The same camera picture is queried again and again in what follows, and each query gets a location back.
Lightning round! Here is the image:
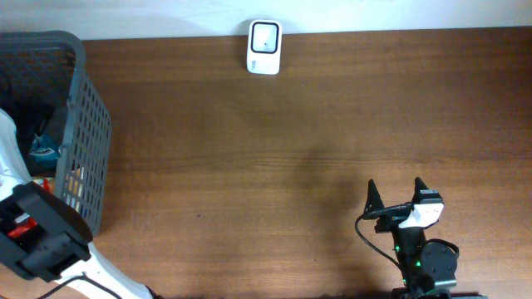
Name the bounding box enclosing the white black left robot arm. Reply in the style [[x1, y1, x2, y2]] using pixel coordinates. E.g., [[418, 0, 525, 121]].
[[1, 112, 156, 298]]

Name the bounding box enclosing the yellow wet wipes pack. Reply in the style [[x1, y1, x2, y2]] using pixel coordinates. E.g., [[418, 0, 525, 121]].
[[32, 167, 85, 212]]

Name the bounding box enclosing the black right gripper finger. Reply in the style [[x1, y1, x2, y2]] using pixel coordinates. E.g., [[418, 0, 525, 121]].
[[413, 177, 431, 203], [362, 179, 384, 219]]

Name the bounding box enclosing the grey plastic mesh basket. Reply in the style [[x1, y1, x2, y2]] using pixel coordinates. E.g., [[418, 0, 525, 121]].
[[1, 31, 112, 234]]

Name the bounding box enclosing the red snack bag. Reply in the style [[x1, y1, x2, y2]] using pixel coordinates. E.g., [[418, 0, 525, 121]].
[[7, 178, 54, 238]]

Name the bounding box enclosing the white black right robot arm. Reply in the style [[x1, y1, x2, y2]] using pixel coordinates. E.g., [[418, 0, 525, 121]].
[[357, 177, 460, 298]]

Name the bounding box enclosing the teal mouthwash bottle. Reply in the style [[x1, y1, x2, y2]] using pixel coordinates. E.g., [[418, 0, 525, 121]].
[[29, 135, 60, 163]]

